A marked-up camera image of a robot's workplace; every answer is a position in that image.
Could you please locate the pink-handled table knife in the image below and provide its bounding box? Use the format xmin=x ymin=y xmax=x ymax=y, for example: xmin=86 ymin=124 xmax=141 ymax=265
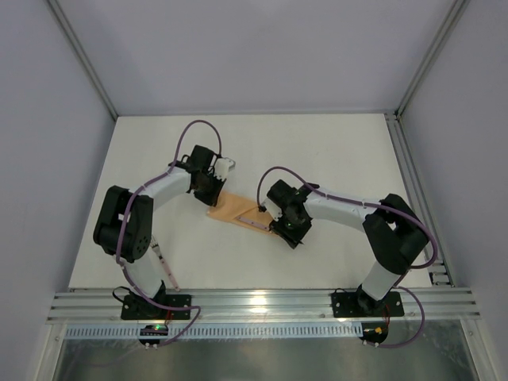
xmin=237 ymin=216 xmax=270 ymax=232

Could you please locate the peach cloth napkin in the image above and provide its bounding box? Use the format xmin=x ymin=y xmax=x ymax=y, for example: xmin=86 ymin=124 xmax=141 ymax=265
xmin=206 ymin=190 xmax=273 ymax=235

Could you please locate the pink-handled fork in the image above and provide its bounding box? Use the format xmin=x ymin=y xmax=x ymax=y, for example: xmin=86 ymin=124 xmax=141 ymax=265
xmin=150 ymin=235 xmax=181 ymax=292

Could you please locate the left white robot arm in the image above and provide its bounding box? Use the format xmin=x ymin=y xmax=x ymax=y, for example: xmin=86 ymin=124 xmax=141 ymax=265
xmin=93 ymin=145 xmax=236 ymax=309

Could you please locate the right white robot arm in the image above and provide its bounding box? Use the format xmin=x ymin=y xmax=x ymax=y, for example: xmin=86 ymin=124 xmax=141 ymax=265
xmin=258 ymin=179 xmax=437 ymax=315

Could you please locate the right controller board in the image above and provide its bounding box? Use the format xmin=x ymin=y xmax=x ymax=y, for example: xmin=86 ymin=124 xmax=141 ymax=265
xmin=360 ymin=325 xmax=389 ymax=347

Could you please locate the controller board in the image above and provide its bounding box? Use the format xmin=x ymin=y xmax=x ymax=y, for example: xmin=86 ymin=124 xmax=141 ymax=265
xmin=138 ymin=324 xmax=168 ymax=349
xmin=360 ymin=325 xmax=389 ymax=347

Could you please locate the left controller board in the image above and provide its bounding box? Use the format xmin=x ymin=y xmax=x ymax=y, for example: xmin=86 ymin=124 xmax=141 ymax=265
xmin=138 ymin=324 xmax=168 ymax=349

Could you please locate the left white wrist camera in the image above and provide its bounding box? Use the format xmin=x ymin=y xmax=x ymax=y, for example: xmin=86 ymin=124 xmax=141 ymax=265
xmin=214 ymin=157 xmax=236 ymax=181

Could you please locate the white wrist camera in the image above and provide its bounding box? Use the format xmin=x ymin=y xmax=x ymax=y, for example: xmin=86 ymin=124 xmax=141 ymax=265
xmin=258 ymin=198 xmax=283 ymax=221
xmin=214 ymin=157 xmax=236 ymax=181

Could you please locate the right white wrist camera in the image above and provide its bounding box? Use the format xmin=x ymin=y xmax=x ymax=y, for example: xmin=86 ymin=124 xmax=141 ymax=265
xmin=258 ymin=198 xmax=283 ymax=221

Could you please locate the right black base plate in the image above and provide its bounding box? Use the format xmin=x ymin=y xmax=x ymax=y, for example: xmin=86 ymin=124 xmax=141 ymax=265
xmin=330 ymin=291 xmax=405 ymax=318

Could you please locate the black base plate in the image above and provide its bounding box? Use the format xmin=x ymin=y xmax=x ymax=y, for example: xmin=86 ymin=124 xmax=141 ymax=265
xmin=121 ymin=294 xmax=192 ymax=321
xmin=330 ymin=291 xmax=405 ymax=318

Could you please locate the right aluminium side rail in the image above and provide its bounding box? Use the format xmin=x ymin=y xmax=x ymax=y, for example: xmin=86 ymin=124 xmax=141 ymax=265
xmin=384 ymin=113 xmax=455 ymax=287

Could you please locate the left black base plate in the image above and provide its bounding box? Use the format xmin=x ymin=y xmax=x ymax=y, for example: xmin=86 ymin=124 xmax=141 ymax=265
xmin=121 ymin=294 xmax=192 ymax=321

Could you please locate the aluminium mounting rail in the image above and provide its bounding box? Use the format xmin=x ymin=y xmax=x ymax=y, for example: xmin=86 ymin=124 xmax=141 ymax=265
xmin=47 ymin=287 xmax=481 ymax=324

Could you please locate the slotted grey cable duct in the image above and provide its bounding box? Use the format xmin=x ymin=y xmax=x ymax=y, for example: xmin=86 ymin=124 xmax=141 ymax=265
xmin=64 ymin=321 xmax=362 ymax=340

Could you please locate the left aluminium frame post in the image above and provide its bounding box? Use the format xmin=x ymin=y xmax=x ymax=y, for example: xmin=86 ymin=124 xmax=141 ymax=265
xmin=44 ymin=0 xmax=119 ymax=121

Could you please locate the aluminium frame post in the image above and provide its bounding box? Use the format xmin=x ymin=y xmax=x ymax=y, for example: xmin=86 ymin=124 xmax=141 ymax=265
xmin=44 ymin=0 xmax=119 ymax=121
xmin=394 ymin=0 xmax=470 ymax=119

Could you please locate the right aluminium frame post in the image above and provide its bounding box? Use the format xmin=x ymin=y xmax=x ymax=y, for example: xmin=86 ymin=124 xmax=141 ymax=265
xmin=394 ymin=0 xmax=470 ymax=119

